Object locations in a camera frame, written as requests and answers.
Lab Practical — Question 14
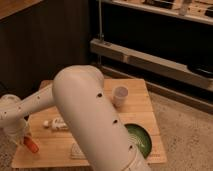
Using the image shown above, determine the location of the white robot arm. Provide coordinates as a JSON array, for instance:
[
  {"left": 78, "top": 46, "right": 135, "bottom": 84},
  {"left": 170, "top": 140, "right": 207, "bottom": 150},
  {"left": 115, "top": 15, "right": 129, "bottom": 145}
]
[{"left": 0, "top": 65, "right": 151, "bottom": 171}]

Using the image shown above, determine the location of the white sponge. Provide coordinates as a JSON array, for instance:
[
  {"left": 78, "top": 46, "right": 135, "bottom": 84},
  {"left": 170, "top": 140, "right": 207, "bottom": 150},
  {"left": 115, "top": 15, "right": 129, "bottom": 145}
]
[{"left": 71, "top": 143, "right": 85, "bottom": 159}]

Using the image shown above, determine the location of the translucent plastic cup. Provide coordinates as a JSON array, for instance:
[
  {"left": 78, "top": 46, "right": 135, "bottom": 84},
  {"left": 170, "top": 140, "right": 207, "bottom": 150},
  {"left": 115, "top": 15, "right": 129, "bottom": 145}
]
[{"left": 112, "top": 86, "right": 129, "bottom": 107}]

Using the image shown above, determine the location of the white tube bottle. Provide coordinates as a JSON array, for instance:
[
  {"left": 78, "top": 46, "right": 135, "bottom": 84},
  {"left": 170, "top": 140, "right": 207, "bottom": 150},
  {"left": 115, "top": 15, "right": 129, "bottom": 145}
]
[{"left": 43, "top": 117, "right": 68, "bottom": 131}]

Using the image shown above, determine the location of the metal vertical pole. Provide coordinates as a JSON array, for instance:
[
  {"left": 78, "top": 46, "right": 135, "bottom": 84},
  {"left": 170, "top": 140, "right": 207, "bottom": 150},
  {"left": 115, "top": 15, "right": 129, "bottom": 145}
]
[{"left": 98, "top": 0, "right": 104, "bottom": 42}]

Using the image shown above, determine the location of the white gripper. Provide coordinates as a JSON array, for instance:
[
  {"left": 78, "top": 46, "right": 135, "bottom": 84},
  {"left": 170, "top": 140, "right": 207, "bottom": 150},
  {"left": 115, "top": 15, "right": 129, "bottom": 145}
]
[{"left": 3, "top": 119, "right": 31, "bottom": 145}]

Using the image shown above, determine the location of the green ribbed bowl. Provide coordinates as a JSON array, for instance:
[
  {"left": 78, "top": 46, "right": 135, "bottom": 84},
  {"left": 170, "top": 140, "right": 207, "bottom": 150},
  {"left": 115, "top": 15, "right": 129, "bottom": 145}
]
[{"left": 125, "top": 123, "right": 152, "bottom": 158}]

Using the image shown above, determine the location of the wooden table board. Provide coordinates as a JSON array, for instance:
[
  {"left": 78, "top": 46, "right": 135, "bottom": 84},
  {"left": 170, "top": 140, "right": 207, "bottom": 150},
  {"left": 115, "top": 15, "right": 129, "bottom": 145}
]
[{"left": 11, "top": 79, "right": 167, "bottom": 171}]

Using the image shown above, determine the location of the wooden shelf beam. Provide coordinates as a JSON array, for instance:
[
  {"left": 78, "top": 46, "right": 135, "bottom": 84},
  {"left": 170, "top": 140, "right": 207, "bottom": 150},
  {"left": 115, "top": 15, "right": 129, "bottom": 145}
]
[{"left": 90, "top": 39, "right": 213, "bottom": 92}]

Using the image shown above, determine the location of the red orange pepper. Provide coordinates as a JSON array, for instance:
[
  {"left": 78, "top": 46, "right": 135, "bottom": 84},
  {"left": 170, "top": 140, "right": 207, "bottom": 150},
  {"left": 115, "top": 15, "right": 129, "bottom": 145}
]
[{"left": 24, "top": 137, "right": 39, "bottom": 153}]

